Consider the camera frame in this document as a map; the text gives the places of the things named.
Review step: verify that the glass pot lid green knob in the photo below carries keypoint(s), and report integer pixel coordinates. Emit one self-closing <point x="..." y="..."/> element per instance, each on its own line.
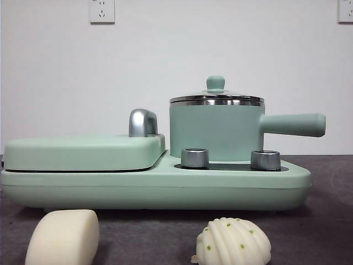
<point x="215" y="82"/>

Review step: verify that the ribbed white bun green dots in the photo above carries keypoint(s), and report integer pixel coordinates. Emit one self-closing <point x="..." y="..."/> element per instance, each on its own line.
<point x="234" y="243"/>

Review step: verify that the mint green breakfast maker base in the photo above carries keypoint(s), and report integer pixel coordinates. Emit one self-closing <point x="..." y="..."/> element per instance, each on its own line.
<point x="165" y="190"/>

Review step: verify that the plain white steamed bun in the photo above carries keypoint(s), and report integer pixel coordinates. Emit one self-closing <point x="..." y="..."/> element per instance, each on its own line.
<point x="63" y="237"/>

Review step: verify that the silver control knob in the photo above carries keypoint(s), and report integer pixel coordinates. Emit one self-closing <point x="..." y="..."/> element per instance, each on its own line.
<point x="265" y="160"/>
<point x="194" y="158"/>

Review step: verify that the white wall socket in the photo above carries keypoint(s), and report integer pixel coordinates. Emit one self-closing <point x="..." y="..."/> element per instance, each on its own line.
<point x="102" y="12"/>
<point x="346" y="11"/>

